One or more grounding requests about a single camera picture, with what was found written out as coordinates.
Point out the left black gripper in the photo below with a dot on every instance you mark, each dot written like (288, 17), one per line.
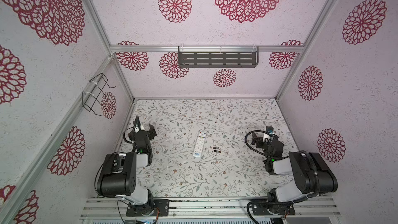
(139, 134)

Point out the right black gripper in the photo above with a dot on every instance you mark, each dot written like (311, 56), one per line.
(259, 140)

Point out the white remote control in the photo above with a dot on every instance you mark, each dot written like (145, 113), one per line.
(200, 141)

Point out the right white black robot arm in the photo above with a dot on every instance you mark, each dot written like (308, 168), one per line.
(311, 175)

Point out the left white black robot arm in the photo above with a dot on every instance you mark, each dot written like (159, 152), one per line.
(117, 176)

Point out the black wire wall basket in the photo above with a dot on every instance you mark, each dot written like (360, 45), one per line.
(91, 97)

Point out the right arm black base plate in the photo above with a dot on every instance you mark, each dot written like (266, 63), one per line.
(264, 208)

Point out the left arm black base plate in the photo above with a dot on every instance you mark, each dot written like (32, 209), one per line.
(153, 208)

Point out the grey slotted wall shelf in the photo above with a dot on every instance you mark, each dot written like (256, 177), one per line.
(207, 59)

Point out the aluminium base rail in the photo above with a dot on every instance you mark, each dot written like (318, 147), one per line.
(206, 208)

